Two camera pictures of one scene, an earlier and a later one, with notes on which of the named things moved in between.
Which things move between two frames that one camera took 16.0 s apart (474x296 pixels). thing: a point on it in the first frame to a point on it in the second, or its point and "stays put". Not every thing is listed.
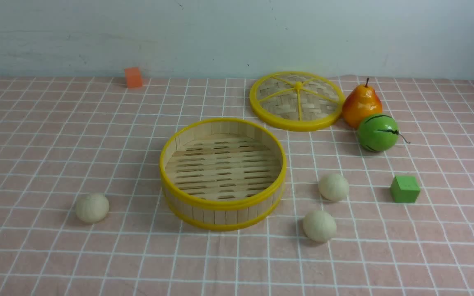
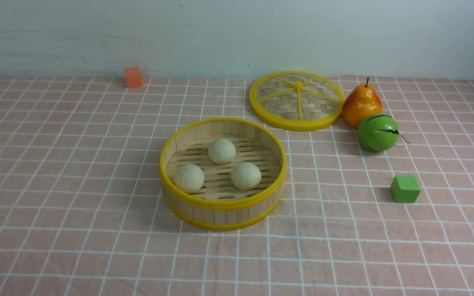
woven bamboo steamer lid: [296, 101] stays put
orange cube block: [133, 78] stays put
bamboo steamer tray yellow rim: [224, 174] stays put
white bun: [333, 187] to [221, 151]
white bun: [92, 208] to [189, 178]
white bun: [319, 226] to [246, 176]
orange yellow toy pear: [362, 102] stays put
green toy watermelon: [378, 133] stays put
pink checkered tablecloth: [40, 145] stays put
